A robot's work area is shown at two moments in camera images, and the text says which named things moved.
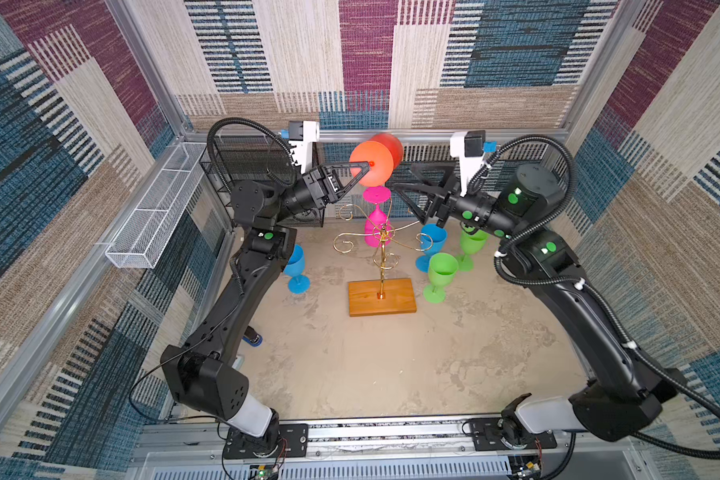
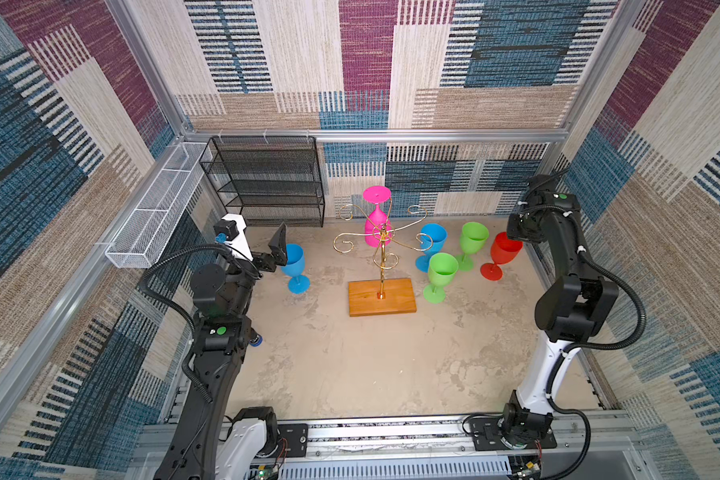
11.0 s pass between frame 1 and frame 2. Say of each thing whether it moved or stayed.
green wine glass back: stayed
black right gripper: moved
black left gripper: moved
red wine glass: moved
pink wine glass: stayed
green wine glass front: stayed
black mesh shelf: stayed
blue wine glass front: stayed
